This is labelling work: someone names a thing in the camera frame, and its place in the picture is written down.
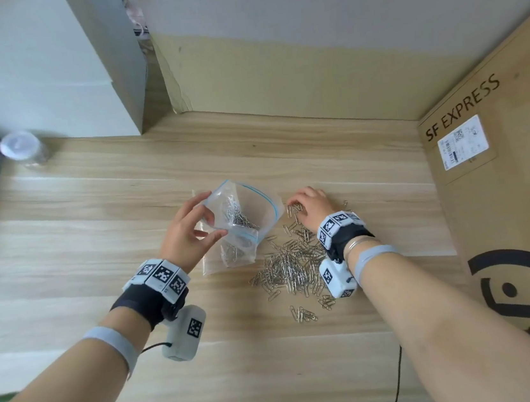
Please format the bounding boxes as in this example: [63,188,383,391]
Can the person's left hand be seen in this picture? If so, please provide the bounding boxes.
[152,189,233,277]

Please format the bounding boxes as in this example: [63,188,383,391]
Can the person's right hand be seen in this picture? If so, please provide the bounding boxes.
[285,182,342,234]

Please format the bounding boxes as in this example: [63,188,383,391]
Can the gathered bunch of paper clips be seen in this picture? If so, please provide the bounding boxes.
[214,192,266,267]

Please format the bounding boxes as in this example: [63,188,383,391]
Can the pile of silver paper clips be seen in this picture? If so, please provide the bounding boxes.
[240,195,365,331]

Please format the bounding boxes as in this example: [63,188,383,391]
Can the clear zip plastic bag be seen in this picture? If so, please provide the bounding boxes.
[190,173,292,278]

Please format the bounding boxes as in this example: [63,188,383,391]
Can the person's right forearm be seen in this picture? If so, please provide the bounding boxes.
[347,223,530,402]

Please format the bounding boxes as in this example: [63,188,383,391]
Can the right marker wristband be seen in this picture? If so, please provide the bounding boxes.
[313,207,378,265]

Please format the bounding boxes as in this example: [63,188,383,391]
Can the marker wristband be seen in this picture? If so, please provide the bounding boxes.
[104,254,197,336]
[313,207,378,265]

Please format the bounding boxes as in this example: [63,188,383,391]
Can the left marker wristband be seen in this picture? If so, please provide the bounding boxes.
[104,254,197,336]

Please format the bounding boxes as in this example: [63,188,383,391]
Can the light wooden table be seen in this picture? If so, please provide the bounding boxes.
[0,78,492,402]

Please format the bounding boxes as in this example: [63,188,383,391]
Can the tan cardboard back panel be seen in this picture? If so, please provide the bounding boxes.
[150,0,476,152]

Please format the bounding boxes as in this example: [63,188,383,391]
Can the white shipping label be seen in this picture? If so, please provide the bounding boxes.
[434,113,492,173]

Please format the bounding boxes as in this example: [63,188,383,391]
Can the clear bottle white cap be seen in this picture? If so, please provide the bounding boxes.
[0,128,49,172]

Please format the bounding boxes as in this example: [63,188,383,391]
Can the large cardboard box round logo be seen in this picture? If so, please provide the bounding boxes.
[403,0,530,384]

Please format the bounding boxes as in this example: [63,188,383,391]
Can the white cabinet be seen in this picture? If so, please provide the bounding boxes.
[0,0,157,154]

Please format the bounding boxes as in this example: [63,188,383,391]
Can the silver bracelet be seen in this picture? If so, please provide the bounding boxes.
[342,235,381,262]

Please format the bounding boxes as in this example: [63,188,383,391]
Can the grey right forearm strap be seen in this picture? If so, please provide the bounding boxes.
[349,243,404,290]

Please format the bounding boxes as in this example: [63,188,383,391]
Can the grey forearm strap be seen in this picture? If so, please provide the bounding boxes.
[80,322,143,383]
[349,243,404,290]

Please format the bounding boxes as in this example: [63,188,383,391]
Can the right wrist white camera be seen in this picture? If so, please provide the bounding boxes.
[318,254,360,302]

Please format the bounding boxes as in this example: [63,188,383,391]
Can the wrist white camera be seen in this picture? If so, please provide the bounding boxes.
[318,254,360,302]
[156,303,213,365]

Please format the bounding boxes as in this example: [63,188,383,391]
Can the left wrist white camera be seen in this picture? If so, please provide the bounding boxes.
[156,303,213,365]

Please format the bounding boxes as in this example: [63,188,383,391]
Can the grey left forearm strap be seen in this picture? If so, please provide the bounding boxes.
[80,322,143,383]

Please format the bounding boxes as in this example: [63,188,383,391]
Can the long black cable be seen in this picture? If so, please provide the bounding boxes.
[367,345,410,402]

